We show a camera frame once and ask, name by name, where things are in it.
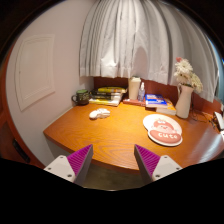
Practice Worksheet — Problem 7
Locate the white pleated curtain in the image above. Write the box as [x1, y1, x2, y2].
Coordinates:
[78, 0, 219, 103]

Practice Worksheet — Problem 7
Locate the cream tumbler with lid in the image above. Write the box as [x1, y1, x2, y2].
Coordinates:
[127, 76, 142, 101]

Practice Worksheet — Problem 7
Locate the white framed wall panel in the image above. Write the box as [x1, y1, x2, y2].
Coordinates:
[14, 33, 56, 112]

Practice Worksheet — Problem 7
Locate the round pink cartoon mouse pad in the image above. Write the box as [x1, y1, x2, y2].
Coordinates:
[142, 113, 184, 147]

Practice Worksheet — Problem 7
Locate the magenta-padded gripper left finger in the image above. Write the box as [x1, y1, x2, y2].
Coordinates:
[43, 143, 94, 187]

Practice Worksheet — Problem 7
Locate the white flower bouquet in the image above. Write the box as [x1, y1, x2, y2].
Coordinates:
[173, 57, 204, 94]

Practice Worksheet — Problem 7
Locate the red-brown book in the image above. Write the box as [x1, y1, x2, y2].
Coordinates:
[122, 97, 147, 107]

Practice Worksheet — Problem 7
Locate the clear spray bottle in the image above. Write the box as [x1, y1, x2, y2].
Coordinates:
[137, 81, 147, 102]

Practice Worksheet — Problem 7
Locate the white ceramic pitcher vase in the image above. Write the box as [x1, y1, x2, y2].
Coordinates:
[174, 83, 195, 120]

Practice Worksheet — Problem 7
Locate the black cable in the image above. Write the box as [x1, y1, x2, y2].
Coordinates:
[189, 99, 218, 129]

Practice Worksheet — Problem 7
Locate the blue book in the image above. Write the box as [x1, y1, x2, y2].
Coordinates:
[145, 94, 169, 108]

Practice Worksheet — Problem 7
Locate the white device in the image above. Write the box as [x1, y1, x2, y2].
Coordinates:
[213, 111, 224, 133]

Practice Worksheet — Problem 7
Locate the white computer mouse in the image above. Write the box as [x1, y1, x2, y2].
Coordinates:
[88, 107, 111, 120]

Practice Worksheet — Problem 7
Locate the dark mug with green inside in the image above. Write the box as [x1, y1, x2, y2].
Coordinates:
[71, 89, 91, 107]

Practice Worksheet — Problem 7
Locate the orange book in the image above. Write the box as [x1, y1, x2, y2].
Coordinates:
[155, 98, 177, 116]

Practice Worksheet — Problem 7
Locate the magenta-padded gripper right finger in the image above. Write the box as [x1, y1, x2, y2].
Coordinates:
[133, 144, 184, 186]

